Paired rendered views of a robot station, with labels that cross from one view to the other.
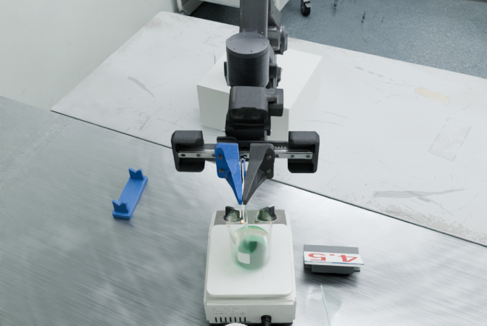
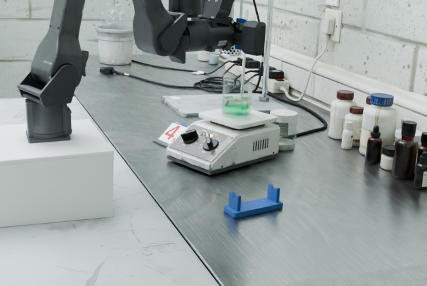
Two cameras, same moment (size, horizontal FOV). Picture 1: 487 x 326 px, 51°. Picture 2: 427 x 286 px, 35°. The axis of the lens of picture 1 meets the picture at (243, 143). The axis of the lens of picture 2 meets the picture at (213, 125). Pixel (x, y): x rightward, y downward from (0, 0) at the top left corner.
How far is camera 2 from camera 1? 170 cm
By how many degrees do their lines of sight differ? 110
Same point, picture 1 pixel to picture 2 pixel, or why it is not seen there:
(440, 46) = not seen: outside the picture
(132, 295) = (310, 179)
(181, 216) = (230, 187)
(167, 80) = (53, 268)
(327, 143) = not seen: hidden behind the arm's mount
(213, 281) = (269, 117)
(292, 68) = (16, 130)
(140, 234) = not seen: hidden behind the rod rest
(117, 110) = (166, 272)
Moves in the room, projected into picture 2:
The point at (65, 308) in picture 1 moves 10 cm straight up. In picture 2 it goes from (361, 192) to (367, 138)
